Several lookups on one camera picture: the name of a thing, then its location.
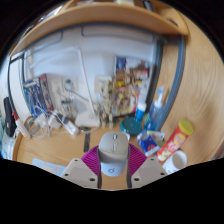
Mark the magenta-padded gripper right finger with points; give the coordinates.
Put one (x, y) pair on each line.
(148, 170)

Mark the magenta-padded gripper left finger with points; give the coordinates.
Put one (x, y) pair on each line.
(78, 171)

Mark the light grey computer mouse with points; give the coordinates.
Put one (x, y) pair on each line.
(113, 153)

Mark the white mug with doodle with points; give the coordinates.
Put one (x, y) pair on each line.
(173, 163)

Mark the black ruler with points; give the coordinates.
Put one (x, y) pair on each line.
(87, 142)

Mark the red potato chips can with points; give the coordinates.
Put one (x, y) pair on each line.
(173, 141)

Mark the white power strip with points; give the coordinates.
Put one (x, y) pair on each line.
(70, 126)

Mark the white desk lamp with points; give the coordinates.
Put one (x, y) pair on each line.
(87, 119)

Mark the small white charger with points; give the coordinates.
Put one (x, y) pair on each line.
(54, 121)

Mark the clear blue pump bottle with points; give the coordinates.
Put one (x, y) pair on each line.
(155, 113)

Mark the steel cup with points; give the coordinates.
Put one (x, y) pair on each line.
(70, 108)

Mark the white bottle with red cap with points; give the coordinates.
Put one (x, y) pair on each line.
(22, 128)

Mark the wooden robot figure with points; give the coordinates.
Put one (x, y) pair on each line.
(106, 106)

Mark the blue robot model kit box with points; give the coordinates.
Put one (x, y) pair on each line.
(36, 96)

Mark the colourful figure poster box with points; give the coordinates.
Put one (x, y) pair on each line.
(131, 83)

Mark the wooden shelf unit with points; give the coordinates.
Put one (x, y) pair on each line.
(100, 15)

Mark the grey metal frame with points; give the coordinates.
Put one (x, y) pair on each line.
(177, 83)

